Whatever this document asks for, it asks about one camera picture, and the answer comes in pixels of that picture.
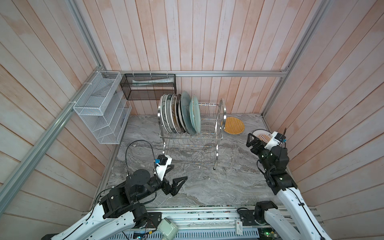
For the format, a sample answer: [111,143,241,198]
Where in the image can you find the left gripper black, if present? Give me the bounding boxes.
[132,173,187,202]

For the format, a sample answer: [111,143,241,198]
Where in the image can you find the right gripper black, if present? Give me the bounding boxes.
[247,132,271,174]

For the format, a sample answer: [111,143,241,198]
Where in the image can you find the small orange sunburst plate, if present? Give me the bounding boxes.
[252,129,273,143]

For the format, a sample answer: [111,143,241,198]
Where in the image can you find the stainless steel dish rack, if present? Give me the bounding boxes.
[158,99,227,170]

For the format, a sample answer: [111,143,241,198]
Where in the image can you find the black round plate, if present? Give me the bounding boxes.
[176,94,183,133]

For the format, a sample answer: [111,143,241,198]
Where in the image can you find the white plate cloud line pattern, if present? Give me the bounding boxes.
[159,95,165,129]

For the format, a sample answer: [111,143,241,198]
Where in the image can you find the cream plate red berry pattern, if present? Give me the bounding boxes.
[179,98,187,133]

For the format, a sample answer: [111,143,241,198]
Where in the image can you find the large orange sunburst plate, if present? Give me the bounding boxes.
[171,94,181,134]

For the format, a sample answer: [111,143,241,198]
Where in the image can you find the light green lotus plate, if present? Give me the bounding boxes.
[190,95,201,134]

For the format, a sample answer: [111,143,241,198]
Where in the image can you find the white plate green text rim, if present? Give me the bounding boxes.
[165,94,176,134]

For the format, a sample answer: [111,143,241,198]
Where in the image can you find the grey green plain plate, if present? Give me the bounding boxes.
[180,91,197,135]

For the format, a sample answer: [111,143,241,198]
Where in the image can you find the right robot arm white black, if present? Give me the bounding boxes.
[246,132,331,240]

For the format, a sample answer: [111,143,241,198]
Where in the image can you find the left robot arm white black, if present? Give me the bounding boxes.
[42,169,188,240]

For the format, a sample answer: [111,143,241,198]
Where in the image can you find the yellow woven round trivet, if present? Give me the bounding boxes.
[224,117,245,135]

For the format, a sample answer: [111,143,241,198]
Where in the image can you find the white green box device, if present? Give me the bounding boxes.
[157,218,179,240]

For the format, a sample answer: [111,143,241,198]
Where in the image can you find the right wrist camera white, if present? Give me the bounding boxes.
[265,132,286,150]

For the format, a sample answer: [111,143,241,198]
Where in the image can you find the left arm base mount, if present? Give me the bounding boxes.
[141,212,162,229]

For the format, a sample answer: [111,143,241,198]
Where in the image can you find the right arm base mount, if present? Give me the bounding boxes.
[237,208,264,226]

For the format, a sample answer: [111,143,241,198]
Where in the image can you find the black mesh wall basket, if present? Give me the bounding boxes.
[120,73,177,101]

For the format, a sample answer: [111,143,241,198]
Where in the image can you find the white wire mesh shelf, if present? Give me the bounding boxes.
[74,71,132,145]

